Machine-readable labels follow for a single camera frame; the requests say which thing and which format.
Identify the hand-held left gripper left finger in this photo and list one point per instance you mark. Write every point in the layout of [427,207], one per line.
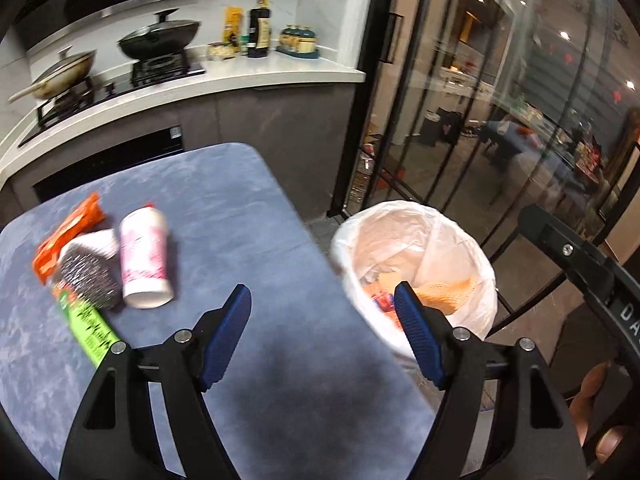
[232,330]

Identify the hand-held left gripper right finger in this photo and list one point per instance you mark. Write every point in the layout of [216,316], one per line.
[420,330]

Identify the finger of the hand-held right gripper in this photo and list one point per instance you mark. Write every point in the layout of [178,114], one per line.
[555,237]

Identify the orange foam net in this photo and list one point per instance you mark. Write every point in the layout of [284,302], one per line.
[450,292]

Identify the white-lined trash bin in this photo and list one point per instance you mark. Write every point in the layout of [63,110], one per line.
[390,230]

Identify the pink paper cup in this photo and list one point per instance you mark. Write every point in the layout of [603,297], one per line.
[145,255]

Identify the green snack packet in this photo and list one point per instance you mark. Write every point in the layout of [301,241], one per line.
[92,330]

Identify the steel wool scrubber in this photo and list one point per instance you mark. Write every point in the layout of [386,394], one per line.
[85,275]

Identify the orange snack wrapper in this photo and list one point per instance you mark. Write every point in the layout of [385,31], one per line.
[65,232]

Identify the person's right hand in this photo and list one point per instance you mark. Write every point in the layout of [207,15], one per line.
[592,385]

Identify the blue table cover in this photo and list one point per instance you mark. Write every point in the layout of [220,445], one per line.
[200,210]

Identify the black bag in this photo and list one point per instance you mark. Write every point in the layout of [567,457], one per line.
[442,127]

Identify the glass sliding door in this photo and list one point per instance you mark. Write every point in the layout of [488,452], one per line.
[500,60]

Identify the grey kitchen cabinet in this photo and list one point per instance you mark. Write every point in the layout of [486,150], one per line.
[280,130]

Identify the black built-in oven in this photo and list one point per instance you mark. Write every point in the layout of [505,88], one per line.
[100,165]

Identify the black gas stove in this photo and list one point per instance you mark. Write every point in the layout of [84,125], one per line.
[115,87]

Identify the bowl of garlic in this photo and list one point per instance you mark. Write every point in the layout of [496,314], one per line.
[222,51]

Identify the small green bottle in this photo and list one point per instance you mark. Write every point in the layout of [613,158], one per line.
[244,45]

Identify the green condiment jar set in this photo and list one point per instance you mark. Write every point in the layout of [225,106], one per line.
[297,42]

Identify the dark soy sauce bottle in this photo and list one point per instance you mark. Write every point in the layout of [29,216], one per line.
[259,35]

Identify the black wok with lid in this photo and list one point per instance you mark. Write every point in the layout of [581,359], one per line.
[160,37]

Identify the yellow packet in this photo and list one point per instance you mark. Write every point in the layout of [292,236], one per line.
[231,25]

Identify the beige frying pan with lid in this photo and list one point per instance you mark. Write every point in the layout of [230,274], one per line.
[65,70]

